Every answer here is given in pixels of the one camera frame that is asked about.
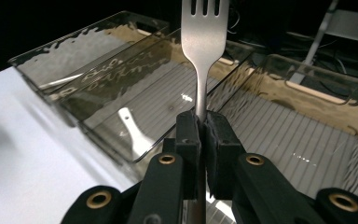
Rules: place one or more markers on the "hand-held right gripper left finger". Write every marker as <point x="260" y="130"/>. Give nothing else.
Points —
<point x="187" y="137"/>

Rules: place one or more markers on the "white chopstick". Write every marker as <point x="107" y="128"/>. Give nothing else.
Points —
<point x="62" y="81"/>

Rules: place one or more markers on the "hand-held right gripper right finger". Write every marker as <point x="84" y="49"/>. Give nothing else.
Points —
<point x="225" y="149"/>

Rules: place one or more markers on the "white metal stand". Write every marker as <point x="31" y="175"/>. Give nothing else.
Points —
<point x="348" y="23"/>

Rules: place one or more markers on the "steel fork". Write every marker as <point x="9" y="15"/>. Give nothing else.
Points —
<point x="203" y="40"/>

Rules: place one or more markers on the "clear grey plastic bin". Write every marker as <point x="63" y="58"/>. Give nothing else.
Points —
<point x="84" y="46"/>
<point x="155" y="93"/>
<point x="292" y="130"/>

